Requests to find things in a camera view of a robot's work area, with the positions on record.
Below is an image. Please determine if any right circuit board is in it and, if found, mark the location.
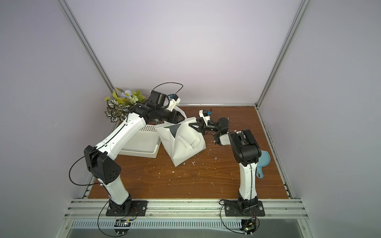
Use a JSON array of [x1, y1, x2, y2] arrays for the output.
[[240, 217, 260, 236]]

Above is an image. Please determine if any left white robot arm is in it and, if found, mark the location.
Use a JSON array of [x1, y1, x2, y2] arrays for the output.
[[84, 90, 185, 214]]

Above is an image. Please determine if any white insulated delivery bag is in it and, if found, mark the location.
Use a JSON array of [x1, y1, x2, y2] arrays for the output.
[[155, 117, 206, 167]]

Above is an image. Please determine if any white perforated plastic basket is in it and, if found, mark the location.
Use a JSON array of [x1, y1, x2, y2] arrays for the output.
[[119, 125, 161, 159]]

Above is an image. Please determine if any circuit board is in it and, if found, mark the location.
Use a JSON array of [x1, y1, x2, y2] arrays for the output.
[[114, 219, 132, 237], [240, 217, 260, 236]]

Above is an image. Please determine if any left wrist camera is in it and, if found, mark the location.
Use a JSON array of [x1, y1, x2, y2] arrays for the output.
[[167, 94, 181, 111]]

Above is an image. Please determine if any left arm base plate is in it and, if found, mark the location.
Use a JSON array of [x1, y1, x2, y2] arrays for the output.
[[106, 200, 148, 217]]

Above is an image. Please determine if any left circuit board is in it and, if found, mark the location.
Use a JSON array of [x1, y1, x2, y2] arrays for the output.
[[114, 219, 132, 237]]

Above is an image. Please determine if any teal dustpan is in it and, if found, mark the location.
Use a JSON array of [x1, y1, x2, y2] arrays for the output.
[[256, 151, 271, 179]]

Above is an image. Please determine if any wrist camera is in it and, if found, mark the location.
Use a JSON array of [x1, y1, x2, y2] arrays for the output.
[[167, 94, 181, 111], [199, 109, 212, 126]]

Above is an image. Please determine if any artificial plant with striped leaves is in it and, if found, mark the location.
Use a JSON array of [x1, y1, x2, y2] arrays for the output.
[[104, 88, 146, 123]]

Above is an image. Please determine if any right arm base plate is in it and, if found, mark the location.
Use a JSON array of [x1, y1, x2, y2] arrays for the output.
[[221, 200, 266, 217]]

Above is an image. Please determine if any aluminium mounting rail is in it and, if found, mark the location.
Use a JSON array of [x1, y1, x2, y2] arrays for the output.
[[64, 199, 308, 231]]

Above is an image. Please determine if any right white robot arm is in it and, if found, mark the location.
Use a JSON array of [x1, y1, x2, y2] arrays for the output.
[[189, 118, 262, 212]]

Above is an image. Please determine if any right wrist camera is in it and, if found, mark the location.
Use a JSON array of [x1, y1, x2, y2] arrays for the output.
[[199, 109, 212, 126]]

